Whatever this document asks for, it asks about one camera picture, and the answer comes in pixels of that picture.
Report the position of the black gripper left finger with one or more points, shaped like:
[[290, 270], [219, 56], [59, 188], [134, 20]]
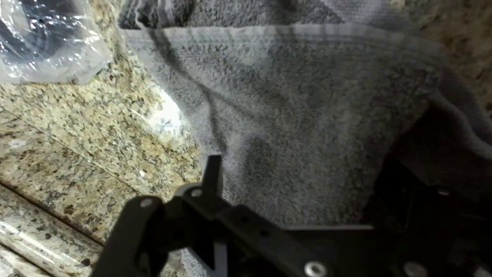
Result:
[[154, 231]]

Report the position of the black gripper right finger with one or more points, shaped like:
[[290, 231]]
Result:
[[425, 231]]

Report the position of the grey terry towel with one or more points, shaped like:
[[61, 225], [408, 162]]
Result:
[[308, 102]]

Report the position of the clear plastic bag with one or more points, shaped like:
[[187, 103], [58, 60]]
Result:
[[51, 47]]

